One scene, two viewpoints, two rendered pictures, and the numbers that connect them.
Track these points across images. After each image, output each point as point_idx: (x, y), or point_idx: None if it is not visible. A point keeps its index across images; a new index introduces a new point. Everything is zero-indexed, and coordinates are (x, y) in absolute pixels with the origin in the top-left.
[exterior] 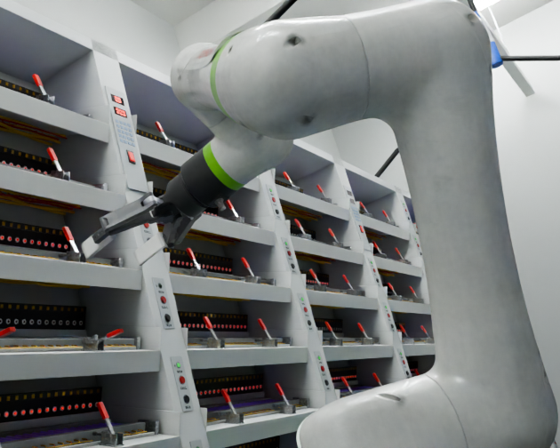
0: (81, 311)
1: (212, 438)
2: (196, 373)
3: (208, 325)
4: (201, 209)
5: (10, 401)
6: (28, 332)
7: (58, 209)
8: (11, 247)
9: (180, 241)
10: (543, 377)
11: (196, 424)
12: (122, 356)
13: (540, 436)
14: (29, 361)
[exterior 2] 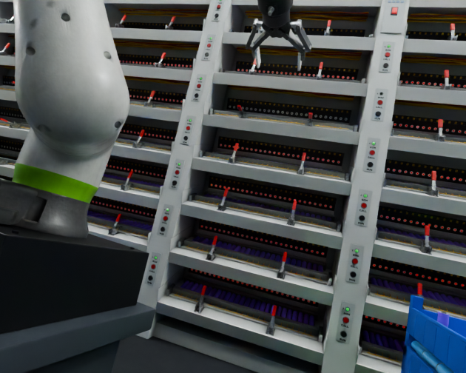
0: (346, 112)
1: (389, 195)
2: (460, 166)
3: (438, 125)
4: (273, 19)
5: (281, 148)
6: (307, 120)
7: (346, 56)
8: (287, 75)
9: (308, 49)
10: (24, 47)
11: (373, 181)
12: (324, 130)
13: (18, 103)
14: (259, 123)
